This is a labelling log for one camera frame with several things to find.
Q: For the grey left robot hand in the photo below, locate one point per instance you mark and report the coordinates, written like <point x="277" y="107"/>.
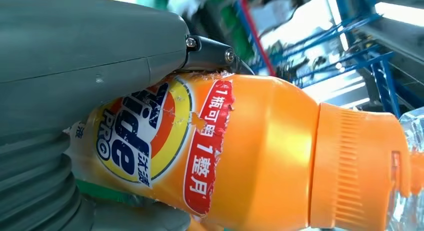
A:
<point x="82" y="50"/>

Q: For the blue metal shelf rack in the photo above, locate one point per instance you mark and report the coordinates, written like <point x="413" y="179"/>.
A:
<point x="386" y="80"/>

